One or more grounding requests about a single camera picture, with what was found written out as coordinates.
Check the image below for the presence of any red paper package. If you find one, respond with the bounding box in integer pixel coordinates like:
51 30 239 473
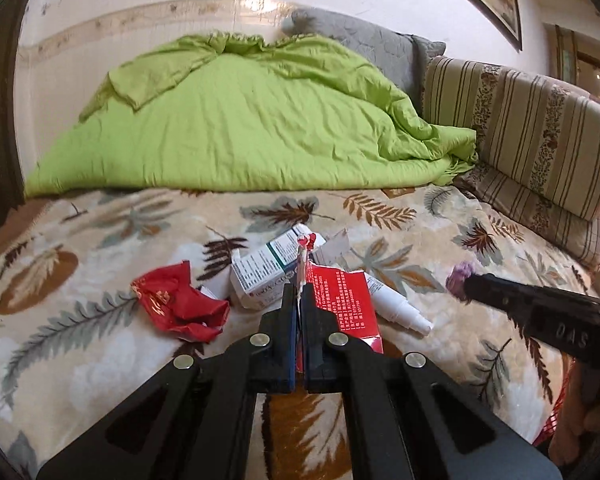
298 230 384 354

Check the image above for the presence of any person's hand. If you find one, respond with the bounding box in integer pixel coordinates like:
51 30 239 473
548 362 600 467

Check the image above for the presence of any white green medicine box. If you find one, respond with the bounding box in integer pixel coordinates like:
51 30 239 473
230 224 312 310

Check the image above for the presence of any lower striped pillow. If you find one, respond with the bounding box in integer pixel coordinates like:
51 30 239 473
453 164 600 271

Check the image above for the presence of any striped pillow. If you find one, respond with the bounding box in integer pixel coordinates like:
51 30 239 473
422 56 600 221
453 164 600 271

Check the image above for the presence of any white spray bottle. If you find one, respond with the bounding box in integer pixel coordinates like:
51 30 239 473
364 273 434 336

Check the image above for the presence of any red plastic mesh basket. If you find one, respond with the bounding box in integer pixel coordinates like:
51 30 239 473
533 354 576 446

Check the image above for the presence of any red crumpled wrapper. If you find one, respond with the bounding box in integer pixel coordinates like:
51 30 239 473
131 260 230 344

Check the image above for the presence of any pink crumpled paper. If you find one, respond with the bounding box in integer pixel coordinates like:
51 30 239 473
445 262 475 304

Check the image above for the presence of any upper striped pillow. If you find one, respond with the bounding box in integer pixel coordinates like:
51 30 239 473
422 56 600 221

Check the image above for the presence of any leaf pattern bed blanket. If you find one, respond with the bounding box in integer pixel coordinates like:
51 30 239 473
0 185 594 479

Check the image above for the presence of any green quilt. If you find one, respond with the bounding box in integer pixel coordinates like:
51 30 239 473
24 32 478 197

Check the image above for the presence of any grey quilted pillow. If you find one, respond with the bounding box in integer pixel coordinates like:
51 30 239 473
283 8 446 116

